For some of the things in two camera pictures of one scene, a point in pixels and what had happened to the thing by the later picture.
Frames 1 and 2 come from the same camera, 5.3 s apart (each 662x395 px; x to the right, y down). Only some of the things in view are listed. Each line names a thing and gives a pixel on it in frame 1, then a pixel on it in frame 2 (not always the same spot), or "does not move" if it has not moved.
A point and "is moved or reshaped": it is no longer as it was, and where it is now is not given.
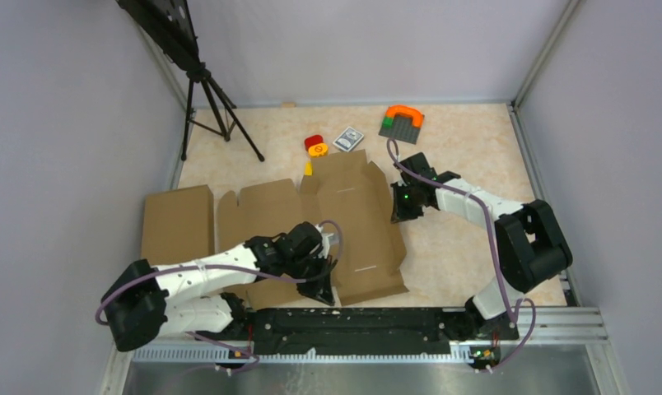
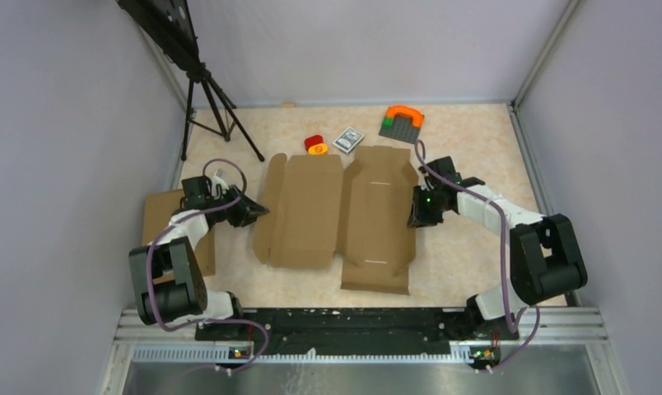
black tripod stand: x=168 y=24 does not move
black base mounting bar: x=359 y=331 does not move
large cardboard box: x=342 y=189 is moved or reshaped
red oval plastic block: x=313 y=140 does not move
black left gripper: x=319 y=289 -> x=247 y=212
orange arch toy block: x=417 y=116 does not move
